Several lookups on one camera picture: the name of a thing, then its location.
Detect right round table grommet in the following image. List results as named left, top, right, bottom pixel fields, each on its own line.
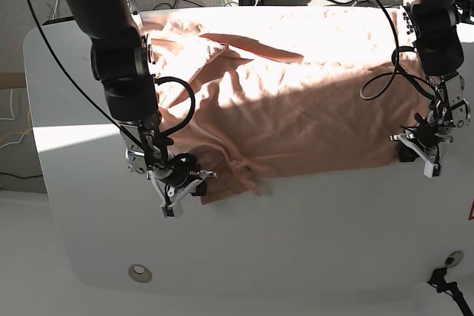
left=444, top=250, right=464, bottom=268

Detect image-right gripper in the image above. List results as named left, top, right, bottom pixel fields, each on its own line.
left=390, top=123, right=452, bottom=164

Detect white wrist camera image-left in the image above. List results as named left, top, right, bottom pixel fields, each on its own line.
left=160, top=204, right=182, bottom=218

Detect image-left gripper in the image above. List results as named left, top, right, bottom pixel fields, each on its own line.
left=146, top=153, right=218, bottom=206

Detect red warning sticker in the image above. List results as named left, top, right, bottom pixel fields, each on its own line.
left=468, top=201, right=474, bottom=221

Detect black clamp with cable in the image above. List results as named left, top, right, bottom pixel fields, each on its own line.
left=427, top=267, right=473, bottom=316

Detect round metal table grommet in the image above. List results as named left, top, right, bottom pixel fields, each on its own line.
left=127, top=264, right=153, bottom=283

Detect salmon pink T-shirt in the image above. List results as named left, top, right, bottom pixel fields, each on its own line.
left=144, top=7, right=427, bottom=204

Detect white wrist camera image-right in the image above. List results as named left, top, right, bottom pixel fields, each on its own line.
left=424, top=162, right=441, bottom=178

